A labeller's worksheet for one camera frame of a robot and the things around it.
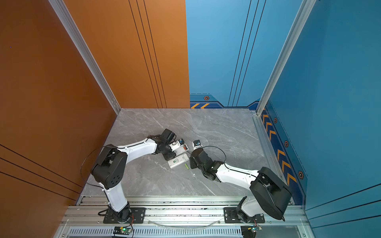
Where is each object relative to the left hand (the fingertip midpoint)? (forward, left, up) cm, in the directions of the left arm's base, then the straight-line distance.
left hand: (172, 151), depth 96 cm
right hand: (-7, -13, +6) cm, 16 cm away
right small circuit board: (-41, -45, 0) cm, 60 cm away
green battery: (-10, -10, 0) cm, 14 cm away
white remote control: (-6, -5, 0) cm, 8 cm away
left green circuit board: (-42, +19, -3) cm, 46 cm away
